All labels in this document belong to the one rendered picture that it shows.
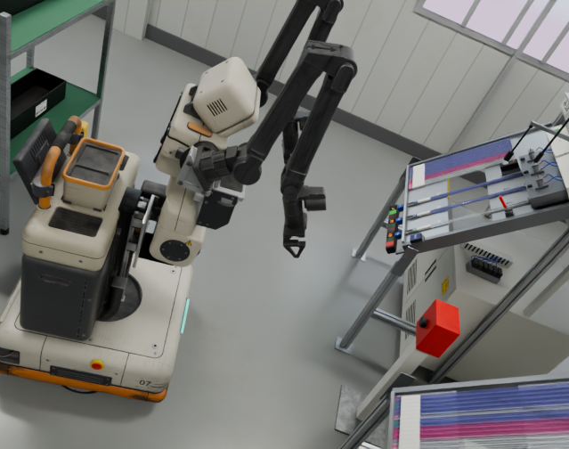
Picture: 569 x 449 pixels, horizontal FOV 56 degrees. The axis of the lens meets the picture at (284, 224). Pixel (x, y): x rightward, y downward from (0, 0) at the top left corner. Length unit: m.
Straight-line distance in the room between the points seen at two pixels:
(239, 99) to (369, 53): 2.93
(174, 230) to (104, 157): 0.34
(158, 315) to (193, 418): 0.45
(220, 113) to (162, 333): 1.02
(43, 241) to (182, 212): 0.43
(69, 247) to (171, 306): 0.69
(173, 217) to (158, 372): 0.65
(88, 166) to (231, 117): 0.56
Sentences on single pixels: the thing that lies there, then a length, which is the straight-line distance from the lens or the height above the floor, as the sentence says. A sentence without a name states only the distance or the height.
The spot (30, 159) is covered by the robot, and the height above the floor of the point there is 0.93.
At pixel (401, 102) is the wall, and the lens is 4.53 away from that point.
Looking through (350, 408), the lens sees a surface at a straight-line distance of 2.66.
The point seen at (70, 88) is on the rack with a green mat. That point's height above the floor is 0.35.
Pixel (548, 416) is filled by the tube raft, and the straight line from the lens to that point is 1.72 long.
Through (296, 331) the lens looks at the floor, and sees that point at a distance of 2.80.
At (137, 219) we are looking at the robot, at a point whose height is 0.77.
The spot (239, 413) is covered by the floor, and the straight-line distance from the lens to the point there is 2.46.
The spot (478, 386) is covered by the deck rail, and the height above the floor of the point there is 0.91.
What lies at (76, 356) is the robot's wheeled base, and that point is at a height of 0.26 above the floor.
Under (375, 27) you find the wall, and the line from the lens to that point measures 4.34.
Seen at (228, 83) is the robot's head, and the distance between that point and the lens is 1.54.
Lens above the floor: 2.08
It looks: 39 degrees down
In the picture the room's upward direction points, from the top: 25 degrees clockwise
